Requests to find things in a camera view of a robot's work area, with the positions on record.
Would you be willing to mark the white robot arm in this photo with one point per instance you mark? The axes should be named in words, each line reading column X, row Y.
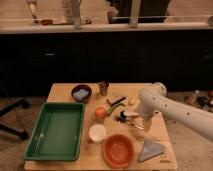
column 153, row 98

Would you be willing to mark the dark purple bowl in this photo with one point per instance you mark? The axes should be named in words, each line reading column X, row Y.
column 82, row 86

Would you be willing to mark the red bowl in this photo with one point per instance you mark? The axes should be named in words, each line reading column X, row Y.
column 118, row 151

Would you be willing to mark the metal cup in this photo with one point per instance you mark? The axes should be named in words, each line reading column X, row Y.
column 103, row 87

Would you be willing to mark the black and tan block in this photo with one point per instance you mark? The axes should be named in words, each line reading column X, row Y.
column 115, row 99

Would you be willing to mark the blue sponge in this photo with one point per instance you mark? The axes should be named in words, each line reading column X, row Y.
column 80, row 94

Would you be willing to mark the orange fruit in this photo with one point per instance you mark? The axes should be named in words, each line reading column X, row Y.
column 100, row 113

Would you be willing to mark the yellow banana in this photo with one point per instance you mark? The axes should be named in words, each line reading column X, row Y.
column 133, row 99

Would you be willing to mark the white cup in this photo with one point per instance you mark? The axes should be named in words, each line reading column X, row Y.
column 97, row 133

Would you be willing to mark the green plastic tray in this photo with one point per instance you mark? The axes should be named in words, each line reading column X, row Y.
column 57, row 133

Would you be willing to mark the grey folded cloth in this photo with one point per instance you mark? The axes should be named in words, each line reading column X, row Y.
column 150, row 149

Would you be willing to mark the small red dish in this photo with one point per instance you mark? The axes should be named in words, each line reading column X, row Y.
column 46, row 22

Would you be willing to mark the black office chair base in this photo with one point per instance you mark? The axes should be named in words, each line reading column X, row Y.
column 12, row 107

